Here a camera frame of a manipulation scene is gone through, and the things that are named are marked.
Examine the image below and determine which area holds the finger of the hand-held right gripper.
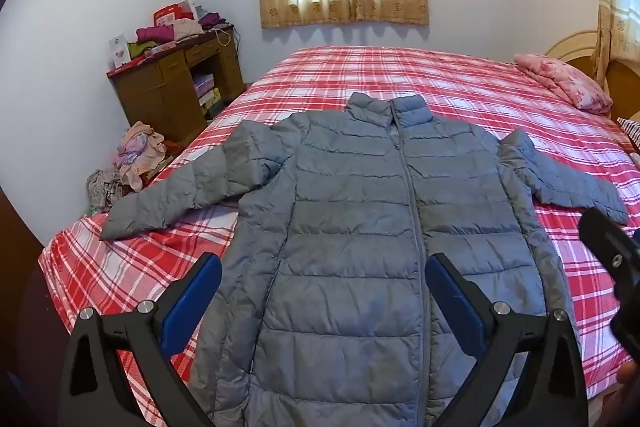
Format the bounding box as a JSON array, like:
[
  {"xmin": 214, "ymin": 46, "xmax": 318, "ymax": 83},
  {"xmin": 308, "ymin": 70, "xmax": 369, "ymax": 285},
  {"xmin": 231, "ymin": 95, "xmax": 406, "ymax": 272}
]
[{"xmin": 579, "ymin": 207, "xmax": 640, "ymax": 280}]

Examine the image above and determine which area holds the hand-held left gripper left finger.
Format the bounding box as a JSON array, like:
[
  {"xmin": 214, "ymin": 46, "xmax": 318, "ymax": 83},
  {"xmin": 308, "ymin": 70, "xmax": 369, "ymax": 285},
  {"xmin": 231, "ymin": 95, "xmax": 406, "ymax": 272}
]
[{"xmin": 57, "ymin": 252, "xmax": 223, "ymax": 427}]

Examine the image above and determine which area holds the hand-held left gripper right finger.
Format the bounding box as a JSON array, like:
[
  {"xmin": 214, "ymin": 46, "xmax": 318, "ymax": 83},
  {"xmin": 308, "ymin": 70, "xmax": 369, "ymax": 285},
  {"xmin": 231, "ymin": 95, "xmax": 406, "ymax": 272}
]
[{"xmin": 425, "ymin": 252, "xmax": 588, "ymax": 427}]

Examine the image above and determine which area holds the grey puffer jacket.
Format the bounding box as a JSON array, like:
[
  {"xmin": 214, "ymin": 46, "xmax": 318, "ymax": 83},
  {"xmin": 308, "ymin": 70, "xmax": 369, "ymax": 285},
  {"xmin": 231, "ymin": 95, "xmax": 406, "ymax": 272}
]
[{"xmin": 99, "ymin": 92, "xmax": 631, "ymax": 427}]

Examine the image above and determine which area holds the heap of pale clothes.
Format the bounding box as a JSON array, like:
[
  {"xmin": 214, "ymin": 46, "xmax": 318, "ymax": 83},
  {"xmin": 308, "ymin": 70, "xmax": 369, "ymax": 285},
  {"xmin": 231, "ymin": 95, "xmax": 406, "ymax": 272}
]
[{"xmin": 86, "ymin": 121, "xmax": 168, "ymax": 214}]

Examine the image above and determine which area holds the pile of clothes on desk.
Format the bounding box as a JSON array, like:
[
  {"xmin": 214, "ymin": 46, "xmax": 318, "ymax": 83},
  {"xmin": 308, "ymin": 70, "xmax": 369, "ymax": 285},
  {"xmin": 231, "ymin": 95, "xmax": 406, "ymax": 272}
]
[{"xmin": 127, "ymin": 4, "xmax": 235, "ymax": 58}]

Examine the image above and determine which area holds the striped cloth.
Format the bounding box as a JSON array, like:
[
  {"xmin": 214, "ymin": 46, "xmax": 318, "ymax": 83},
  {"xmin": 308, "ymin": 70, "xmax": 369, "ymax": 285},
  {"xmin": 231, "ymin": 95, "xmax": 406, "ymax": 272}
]
[{"xmin": 616, "ymin": 117, "xmax": 640, "ymax": 152}]

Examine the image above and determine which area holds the pink floral pillow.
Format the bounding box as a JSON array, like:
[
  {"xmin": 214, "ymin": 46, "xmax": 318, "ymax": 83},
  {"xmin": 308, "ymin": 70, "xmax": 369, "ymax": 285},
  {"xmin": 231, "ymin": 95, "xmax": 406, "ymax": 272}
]
[{"xmin": 513, "ymin": 53, "xmax": 613, "ymax": 115}]

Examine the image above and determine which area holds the dark wooden furniture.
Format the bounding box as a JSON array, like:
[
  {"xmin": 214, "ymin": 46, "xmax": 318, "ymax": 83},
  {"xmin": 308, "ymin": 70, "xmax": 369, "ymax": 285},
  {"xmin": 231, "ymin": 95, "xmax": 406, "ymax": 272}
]
[{"xmin": 0, "ymin": 192, "xmax": 46, "ymax": 388}]

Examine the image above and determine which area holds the cream wooden headboard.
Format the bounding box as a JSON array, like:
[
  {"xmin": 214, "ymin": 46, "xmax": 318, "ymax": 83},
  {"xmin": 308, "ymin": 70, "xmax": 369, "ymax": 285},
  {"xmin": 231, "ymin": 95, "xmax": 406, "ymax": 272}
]
[{"xmin": 545, "ymin": 31, "xmax": 640, "ymax": 122}]

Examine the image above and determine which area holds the stack of boxes under desk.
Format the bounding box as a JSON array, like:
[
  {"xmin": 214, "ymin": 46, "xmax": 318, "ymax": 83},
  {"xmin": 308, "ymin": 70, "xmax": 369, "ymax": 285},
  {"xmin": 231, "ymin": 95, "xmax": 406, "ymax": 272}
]
[{"xmin": 192, "ymin": 73, "xmax": 223, "ymax": 112}]

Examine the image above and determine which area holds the brown wooden desk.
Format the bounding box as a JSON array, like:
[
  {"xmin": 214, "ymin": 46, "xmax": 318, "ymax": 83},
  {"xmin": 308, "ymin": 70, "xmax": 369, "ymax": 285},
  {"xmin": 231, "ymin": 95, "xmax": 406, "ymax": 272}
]
[{"xmin": 106, "ymin": 24, "xmax": 246, "ymax": 146}]

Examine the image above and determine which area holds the beige floral side curtain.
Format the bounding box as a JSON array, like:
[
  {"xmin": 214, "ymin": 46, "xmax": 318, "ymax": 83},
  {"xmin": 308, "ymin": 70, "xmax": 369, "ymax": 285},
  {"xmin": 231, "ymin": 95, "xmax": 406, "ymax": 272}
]
[{"xmin": 590, "ymin": 0, "xmax": 640, "ymax": 82}]

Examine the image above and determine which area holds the bed with red plaid sheet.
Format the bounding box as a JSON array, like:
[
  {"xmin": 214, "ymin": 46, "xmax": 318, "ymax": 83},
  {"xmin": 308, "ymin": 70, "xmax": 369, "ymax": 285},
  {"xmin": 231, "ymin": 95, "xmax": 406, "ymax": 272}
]
[{"xmin": 37, "ymin": 46, "xmax": 640, "ymax": 427}]

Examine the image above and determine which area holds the white printed card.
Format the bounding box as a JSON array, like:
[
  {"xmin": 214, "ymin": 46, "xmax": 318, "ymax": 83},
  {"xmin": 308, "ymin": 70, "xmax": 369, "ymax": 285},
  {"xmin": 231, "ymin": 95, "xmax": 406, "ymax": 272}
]
[{"xmin": 108, "ymin": 34, "xmax": 131, "ymax": 69}]

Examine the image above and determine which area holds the red cardboard box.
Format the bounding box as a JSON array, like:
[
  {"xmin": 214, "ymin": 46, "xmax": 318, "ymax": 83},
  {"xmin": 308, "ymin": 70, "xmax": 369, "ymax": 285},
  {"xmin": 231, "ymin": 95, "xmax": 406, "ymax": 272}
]
[{"xmin": 152, "ymin": 0, "xmax": 197, "ymax": 28}]

